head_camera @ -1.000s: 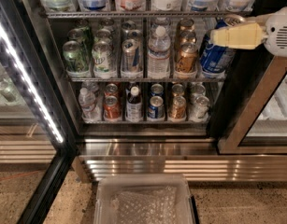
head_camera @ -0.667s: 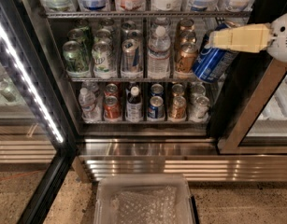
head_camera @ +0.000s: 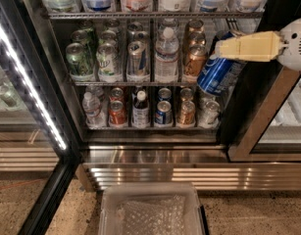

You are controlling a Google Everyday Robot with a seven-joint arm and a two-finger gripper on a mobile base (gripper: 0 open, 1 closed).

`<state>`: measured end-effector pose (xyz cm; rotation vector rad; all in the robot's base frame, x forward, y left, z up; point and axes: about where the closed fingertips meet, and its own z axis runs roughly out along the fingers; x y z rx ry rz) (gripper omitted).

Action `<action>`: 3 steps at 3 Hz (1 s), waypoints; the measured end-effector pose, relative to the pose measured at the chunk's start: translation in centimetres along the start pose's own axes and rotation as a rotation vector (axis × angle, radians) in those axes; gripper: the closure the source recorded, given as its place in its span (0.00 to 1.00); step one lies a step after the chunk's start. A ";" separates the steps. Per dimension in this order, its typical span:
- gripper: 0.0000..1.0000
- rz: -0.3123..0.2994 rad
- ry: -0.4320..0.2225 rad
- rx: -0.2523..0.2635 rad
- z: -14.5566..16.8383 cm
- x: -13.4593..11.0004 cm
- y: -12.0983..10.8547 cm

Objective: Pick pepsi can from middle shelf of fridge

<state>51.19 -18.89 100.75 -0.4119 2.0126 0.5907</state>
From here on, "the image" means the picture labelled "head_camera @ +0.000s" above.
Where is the blue pepsi can middle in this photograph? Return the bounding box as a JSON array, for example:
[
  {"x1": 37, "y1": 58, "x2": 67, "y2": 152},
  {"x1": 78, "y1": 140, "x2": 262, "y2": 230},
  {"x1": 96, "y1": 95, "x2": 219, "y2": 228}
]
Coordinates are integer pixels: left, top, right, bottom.
[{"x1": 209, "y1": 29, "x2": 244, "y2": 55}]

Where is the white green can front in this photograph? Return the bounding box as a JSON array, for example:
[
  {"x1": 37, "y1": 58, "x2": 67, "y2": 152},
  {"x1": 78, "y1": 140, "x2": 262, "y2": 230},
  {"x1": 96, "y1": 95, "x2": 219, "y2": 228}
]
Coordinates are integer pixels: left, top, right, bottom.
[{"x1": 96, "y1": 43, "x2": 120, "y2": 76}]

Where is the middle wire shelf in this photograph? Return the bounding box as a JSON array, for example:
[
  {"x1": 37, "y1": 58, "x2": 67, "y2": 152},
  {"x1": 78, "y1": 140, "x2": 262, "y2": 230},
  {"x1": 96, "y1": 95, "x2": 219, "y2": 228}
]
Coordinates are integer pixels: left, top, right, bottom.
[{"x1": 67, "y1": 79, "x2": 198, "y2": 87}]

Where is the clear plastic bin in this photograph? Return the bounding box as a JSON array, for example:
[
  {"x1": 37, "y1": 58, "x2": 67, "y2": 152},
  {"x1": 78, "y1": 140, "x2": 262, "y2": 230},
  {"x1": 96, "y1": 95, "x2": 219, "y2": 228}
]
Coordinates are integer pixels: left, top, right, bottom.
[{"x1": 98, "y1": 182, "x2": 206, "y2": 235}]

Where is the orange can rear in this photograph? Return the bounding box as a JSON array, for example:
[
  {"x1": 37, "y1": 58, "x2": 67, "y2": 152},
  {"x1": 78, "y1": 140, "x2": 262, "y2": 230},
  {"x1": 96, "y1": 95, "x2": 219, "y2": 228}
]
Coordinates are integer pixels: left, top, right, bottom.
[{"x1": 109, "y1": 87, "x2": 125, "y2": 103}]

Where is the wire shelf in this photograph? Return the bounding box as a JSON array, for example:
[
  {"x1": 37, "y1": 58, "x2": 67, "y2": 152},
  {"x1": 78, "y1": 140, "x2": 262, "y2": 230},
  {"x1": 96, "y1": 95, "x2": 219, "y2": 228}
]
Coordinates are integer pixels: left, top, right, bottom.
[
  {"x1": 44, "y1": 12, "x2": 264, "y2": 20},
  {"x1": 67, "y1": 79, "x2": 198, "y2": 87}
]

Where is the blue pepsi can front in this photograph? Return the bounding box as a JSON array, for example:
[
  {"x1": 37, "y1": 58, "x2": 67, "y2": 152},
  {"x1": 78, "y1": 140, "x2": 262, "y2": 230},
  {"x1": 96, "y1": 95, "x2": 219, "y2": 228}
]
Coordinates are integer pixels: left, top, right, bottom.
[{"x1": 197, "y1": 54, "x2": 246, "y2": 96}]

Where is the white green can middle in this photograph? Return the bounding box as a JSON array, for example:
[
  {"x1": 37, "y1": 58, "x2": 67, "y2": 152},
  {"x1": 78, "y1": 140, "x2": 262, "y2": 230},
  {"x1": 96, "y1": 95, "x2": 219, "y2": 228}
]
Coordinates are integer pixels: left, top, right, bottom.
[{"x1": 99, "y1": 30, "x2": 118, "y2": 46}]

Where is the gold can bottom rear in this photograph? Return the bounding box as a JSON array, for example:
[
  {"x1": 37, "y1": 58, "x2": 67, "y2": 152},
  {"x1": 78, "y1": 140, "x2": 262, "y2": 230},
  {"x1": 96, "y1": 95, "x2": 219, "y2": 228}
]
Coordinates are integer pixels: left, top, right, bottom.
[{"x1": 180, "y1": 87, "x2": 194, "y2": 102}]

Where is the silver can bottom front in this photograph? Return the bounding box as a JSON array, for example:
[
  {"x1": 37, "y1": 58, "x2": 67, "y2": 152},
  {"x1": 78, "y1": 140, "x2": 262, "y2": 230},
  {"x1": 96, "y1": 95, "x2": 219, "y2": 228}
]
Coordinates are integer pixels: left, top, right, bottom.
[{"x1": 199, "y1": 100, "x2": 220, "y2": 126}]

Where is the blue can bottom front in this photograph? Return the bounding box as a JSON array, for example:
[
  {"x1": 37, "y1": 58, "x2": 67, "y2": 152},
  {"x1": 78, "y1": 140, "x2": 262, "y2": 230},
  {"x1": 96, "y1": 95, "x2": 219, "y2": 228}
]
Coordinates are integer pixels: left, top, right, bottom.
[{"x1": 155, "y1": 101, "x2": 172, "y2": 124}]

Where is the gold can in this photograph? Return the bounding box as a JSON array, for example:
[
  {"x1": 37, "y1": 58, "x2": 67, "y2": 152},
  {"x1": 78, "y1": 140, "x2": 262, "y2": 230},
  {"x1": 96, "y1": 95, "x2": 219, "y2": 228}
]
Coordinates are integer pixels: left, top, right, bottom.
[
  {"x1": 185, "y1": 19, "x2": 204, "y2": 34},
  {"x1": 184, "y1": 44, "x2": 208, "y2": 76},
  {"x1": 177, "y1": 101, "x2": 195, "y2": 125},
  {"x1": 184, "y1": 32, "x2": 206, "y2": 49},
  {"x1": 180, "y1": 87, "x2": 194, "y2": 102}
]

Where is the clear water bottle bottom shelf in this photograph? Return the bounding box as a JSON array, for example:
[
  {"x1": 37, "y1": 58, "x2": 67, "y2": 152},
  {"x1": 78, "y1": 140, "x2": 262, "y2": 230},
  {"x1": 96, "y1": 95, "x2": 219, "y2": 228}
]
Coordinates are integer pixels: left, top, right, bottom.
[{"x1": 82, "y1": 92, "x2": 105, "y2": 128}]

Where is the white green can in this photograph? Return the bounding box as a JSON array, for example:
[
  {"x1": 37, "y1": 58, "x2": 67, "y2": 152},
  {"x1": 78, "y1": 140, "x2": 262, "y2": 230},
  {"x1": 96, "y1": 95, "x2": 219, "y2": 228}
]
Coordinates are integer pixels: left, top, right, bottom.
[
  {"x1": 99, "y1": 30, "x2": 118, "y2": 46},
  {"x1": 96, "y1": 43, "x2": 120, "y2": 76}
]

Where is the blue can bottom rear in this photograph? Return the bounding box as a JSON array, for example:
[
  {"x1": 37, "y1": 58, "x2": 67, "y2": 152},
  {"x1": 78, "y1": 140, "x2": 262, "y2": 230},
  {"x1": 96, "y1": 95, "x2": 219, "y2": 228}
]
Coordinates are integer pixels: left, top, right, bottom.
[{"x1": 158, "y1": 87, "x2": 172, "y2": 102}]

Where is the silver can middle column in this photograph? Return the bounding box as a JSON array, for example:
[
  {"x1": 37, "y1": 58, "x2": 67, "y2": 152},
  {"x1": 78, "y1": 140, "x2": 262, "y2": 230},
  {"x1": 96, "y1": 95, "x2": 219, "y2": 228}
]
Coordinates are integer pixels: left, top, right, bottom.
[{"x1": 133, "y1": 31, "x2": 150, "y2": 50}]

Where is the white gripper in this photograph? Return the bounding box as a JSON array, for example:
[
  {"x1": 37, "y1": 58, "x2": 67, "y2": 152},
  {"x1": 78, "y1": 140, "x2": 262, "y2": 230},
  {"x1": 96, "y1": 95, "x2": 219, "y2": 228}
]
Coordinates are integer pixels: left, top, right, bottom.
[{"x1": 215, "y1": 19, "x2": 301, "y2": 71}]

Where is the silver blue can front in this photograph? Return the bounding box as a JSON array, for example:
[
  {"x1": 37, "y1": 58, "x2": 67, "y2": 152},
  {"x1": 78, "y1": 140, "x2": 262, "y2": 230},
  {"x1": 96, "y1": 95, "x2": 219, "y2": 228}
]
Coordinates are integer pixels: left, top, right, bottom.
[{"x1": 127, "y1": 41, "x2": 146, "y2": 75}]

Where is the dark drink bottle white label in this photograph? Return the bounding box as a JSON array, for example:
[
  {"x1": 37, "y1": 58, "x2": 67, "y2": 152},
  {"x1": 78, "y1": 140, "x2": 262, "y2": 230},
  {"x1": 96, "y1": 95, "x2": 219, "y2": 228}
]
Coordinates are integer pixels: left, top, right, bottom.
[{"x1": 132, "y1": 90, "x2": 150, "y2": 128}]

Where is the orange can front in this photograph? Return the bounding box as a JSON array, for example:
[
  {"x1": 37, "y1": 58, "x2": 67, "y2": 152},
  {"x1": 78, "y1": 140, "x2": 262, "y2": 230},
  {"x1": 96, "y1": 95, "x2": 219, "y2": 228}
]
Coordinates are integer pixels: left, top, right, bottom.
[{"x1": 109, "y1": 101, "x2": 126, "y2": 125}]

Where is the gold can bottom front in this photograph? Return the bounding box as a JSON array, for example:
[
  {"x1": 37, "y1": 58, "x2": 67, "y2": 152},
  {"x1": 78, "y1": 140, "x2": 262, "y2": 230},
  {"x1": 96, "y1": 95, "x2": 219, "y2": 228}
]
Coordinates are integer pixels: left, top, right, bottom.
[{"x1": 177, "y1": 101, "x2": 195, "y2": 125}]

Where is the clear water bottle middle shelf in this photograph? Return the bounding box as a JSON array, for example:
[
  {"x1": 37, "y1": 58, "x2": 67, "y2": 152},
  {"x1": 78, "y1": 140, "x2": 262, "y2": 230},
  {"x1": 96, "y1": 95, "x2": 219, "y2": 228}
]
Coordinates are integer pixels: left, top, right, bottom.
[{"x1": 154, "y1": 27, "x2": 179, "y2": 83}]

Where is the top wire shelf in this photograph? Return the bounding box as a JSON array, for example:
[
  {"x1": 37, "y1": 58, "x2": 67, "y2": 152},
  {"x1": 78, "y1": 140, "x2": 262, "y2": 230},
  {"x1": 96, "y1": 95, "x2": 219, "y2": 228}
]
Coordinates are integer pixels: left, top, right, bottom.
[{"x1": 44, "y1": 12, "x2": 264, "y2": 20}]

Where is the clear water bottle shelf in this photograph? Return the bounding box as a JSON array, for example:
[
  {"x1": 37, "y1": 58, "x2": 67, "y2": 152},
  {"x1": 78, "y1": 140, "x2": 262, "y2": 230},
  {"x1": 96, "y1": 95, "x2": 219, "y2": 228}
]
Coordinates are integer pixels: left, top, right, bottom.
[
  {"x1": 154, "y1": 27, "x2": 179, "y2": 83},
  {"x1": 82, "y1": 92, "x2": 105, "y2": 128}
]

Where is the gold can middle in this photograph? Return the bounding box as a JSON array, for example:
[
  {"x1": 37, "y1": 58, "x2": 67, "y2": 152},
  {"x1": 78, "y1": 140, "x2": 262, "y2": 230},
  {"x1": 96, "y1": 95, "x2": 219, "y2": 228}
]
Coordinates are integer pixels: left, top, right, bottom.
[{"x1": 184, "y1": 32, "x2": 206, "y2": 49}]

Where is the open glass fridge door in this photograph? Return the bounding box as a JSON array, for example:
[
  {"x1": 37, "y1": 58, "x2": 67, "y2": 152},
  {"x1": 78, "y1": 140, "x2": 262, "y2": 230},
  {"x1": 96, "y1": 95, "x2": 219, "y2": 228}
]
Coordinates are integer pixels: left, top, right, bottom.
[{"x1": 0, "y1": 0, "x2": 80, "y2": 235}]

